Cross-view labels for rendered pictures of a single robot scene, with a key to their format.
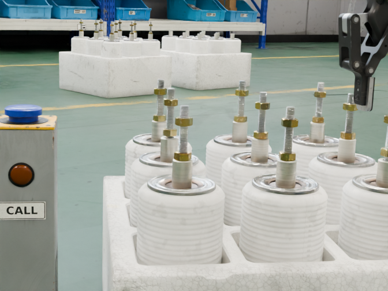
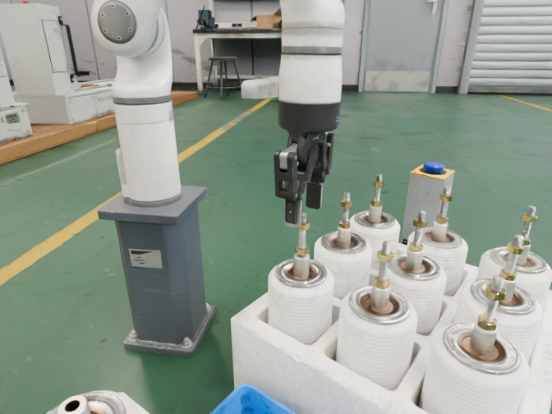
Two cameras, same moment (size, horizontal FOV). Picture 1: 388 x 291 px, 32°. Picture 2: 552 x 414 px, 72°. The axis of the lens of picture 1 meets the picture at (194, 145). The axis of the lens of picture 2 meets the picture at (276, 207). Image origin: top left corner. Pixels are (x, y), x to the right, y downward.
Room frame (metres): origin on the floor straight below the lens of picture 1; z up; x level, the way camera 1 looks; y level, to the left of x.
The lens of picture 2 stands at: (1.08, -0.56, 0.55)
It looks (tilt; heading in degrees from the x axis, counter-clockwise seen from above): 23 degrees down; 138
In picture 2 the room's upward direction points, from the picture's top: straight up
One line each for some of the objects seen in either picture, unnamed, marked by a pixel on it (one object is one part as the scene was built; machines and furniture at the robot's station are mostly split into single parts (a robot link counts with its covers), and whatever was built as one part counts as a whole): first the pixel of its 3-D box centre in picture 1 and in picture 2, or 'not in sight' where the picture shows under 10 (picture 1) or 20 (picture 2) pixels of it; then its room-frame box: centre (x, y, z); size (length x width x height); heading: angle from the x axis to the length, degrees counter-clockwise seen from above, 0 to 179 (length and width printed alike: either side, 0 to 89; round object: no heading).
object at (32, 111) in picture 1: (23, 115); (433, 168); (0.73, 0.19, 0.32); 0.04 x 0.04 x 0.02
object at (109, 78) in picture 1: (115, 72); not in sight; (3.29, 0.40, 0.09); 0.39 x 0.39 x 0.18; 45
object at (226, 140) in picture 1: (239, 141); (502, 296); (0.97, -0.07, 0.25); 0.08 x 0.08 x 0.01
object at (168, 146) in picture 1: (169, 150); (439, 231); (0.83, 0.03, 0.26); 0.02 x 0.02 x 0.03
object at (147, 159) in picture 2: not in sight; (149, 151); (0.45, -0.30, 0.39); 0.09 x 0.09 x 0.17; 39
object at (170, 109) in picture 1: (170, 118); (443, 209); (0.83, 0.03, 0.31); 0.01 x 0.01 x 0.08
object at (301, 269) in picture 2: (386, 174); (301, 264); (0.75, -0.22, 0.26); 0.02 x 0.02 x 0.03
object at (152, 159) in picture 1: (168, 160); (438, 237); (0.83, 0.03, 0.25); 0.08 x 0.08 x 0.01
